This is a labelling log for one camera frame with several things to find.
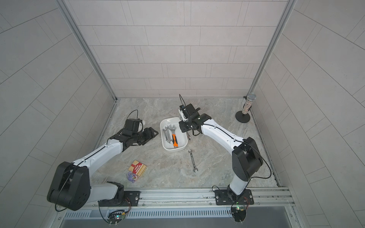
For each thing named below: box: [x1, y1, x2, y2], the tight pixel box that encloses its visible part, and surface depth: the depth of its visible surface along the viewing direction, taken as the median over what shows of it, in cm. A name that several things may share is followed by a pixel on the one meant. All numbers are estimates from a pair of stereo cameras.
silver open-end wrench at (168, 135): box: [162, 126, 173, 144], surface depth 96 cm
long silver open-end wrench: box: [188, 149, 199, 174], surface depth 84 cm
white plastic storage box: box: [160, 116, 188, 151], surface depth 95 cm
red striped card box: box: [127, 160, 148, 178], surface depth 81 cm
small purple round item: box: [127, 171, 139, 184], surface depth 78 cm
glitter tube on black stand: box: [235, 92, 257, 124], surface depth 104 cm
